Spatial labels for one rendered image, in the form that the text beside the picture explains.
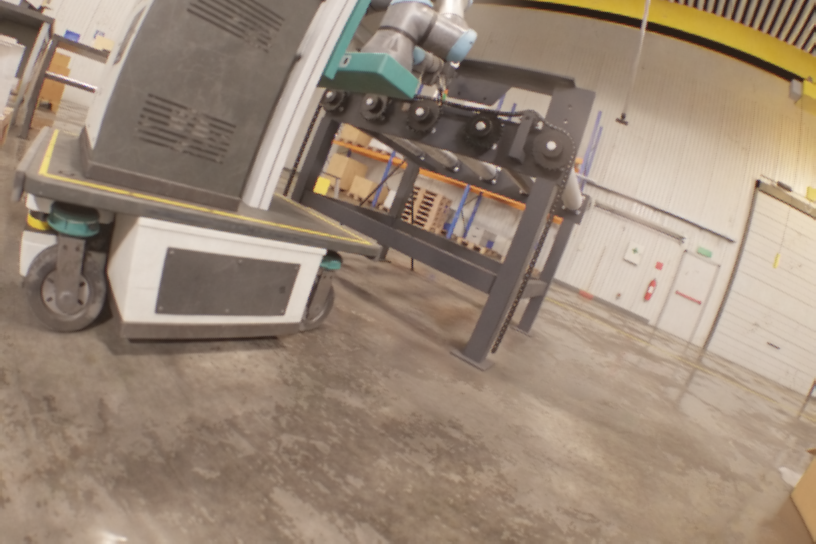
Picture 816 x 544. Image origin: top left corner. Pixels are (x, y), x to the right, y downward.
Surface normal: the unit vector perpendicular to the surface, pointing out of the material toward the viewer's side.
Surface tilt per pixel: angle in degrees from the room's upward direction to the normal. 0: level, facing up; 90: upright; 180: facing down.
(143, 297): 90
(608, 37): 90
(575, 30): 90
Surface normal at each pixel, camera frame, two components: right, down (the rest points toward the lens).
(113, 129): 0.76, 0.35
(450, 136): -0.49, -0.11
